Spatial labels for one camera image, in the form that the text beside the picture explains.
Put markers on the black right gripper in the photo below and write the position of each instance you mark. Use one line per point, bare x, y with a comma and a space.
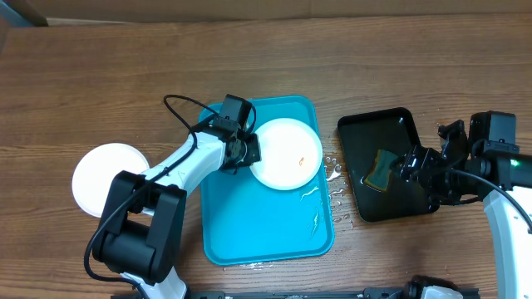
425, 179

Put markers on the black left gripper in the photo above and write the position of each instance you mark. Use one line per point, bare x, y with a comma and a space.
254, 152

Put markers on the yellow-green sponge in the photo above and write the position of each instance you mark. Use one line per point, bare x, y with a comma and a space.
379, 177

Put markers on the white plate with red stain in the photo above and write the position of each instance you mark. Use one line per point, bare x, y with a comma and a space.
94, 173

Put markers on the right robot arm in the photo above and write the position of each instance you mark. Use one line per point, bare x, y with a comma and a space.
501, 181

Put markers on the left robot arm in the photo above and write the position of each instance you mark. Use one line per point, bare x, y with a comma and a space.
139, 233

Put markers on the black water tray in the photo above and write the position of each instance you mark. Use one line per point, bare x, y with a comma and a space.
361, 137

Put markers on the teal plastic tray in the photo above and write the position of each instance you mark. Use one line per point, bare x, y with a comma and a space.
245, 221

